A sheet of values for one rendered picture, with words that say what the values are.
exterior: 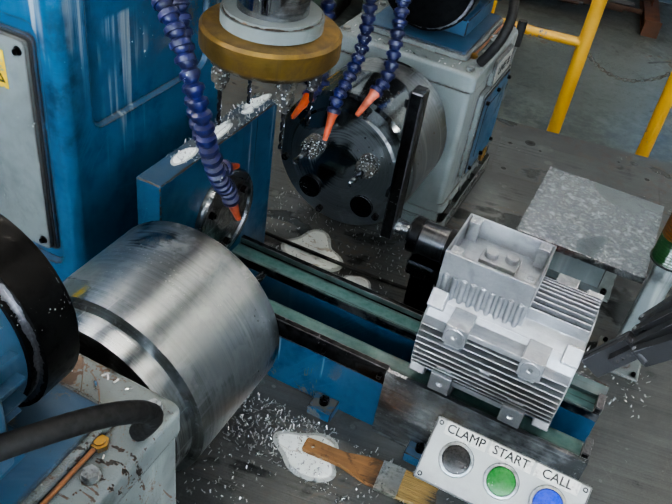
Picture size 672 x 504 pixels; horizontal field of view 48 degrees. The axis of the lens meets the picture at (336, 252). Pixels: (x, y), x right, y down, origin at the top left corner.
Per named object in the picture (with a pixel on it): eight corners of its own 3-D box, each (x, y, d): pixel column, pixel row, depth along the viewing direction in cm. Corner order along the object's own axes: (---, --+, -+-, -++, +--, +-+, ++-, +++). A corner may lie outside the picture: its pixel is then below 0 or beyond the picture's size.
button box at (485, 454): (415, 475, 85) (411, 475, 80) (441, 417, 86) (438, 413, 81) (562, 549, 80) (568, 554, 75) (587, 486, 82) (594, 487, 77)
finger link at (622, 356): (653, 345, 86) (649, 361, 84) (617, 362, 90) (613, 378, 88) (644, 336, 86) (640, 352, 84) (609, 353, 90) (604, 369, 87)
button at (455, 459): (437, 466, 81) (436, 466, 79) (449, 440, 82) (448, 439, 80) (463, 479, 80) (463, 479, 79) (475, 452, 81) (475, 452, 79)
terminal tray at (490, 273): (432, 294, 99) (444, 251, 95) (459, 252, 107) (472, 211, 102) (519, 331, 96) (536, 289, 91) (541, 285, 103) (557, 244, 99)
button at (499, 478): (481, 488, 80) (481, 488, 78) (492, 461, 80) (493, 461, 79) (508, 501, 79) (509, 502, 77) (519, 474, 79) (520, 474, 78)
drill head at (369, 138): (248, 218, 133) (257, 89, 117) (349, 126, 163) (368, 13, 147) (376, 273, 126) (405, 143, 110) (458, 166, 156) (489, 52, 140)
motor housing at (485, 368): (398, 391, 106) (426, 291, 94) (445, 313, 119) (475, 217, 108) (535, 457, 100) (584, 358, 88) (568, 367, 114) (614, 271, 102)
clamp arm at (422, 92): (375, 234, 121) (406, 89, 105) (383, 225, 123) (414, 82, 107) (395, 243, 120) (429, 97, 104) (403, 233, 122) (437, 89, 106)
